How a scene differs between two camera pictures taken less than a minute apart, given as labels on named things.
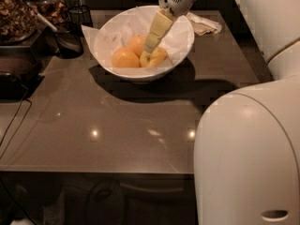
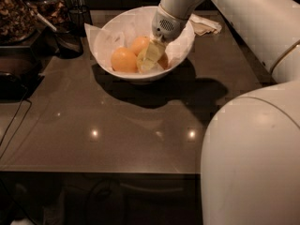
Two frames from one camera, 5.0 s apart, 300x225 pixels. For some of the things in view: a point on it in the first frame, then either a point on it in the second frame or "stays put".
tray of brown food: (18, 17) stays put
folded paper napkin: (201, 25) stays put
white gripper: (178, 0) to (166, 27)
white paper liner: (118, 29) stays put
